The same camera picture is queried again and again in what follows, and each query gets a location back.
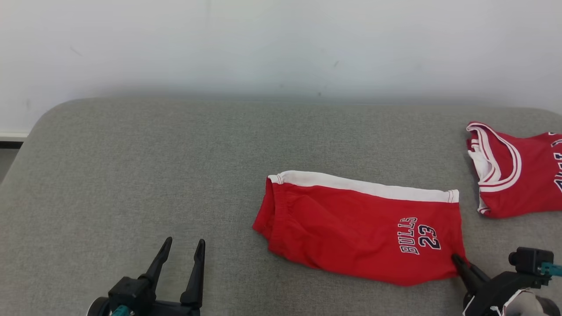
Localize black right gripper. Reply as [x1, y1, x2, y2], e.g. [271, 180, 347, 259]
[451, 254, 562, 316]

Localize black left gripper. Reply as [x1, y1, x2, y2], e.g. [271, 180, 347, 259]
[87, 237, 206, 316]

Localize red white basketball jersey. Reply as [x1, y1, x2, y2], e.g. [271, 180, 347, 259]
[466, 122, 562, 219]

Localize red white basketball shorts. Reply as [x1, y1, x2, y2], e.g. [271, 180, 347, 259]
[252, 170, 470, 287]

